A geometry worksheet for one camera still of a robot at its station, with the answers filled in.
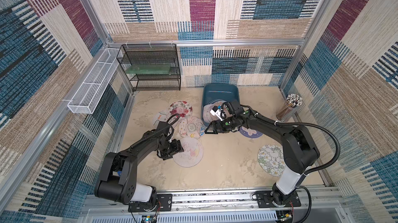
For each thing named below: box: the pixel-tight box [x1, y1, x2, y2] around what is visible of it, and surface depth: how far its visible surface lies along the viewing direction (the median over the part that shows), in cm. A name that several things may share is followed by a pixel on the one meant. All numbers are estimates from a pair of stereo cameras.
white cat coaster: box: [152, 110, 168, 128], surface depth 107 cm
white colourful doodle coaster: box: [178, 116, 206, 140], surface depth 101 cm
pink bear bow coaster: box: [173, 136, 204, 168], surface depth 91 cm
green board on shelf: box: [124, 63, 172, 75], surface depth 103 cm
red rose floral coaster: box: [167, 100, 194, 121], surface depth 110 cm
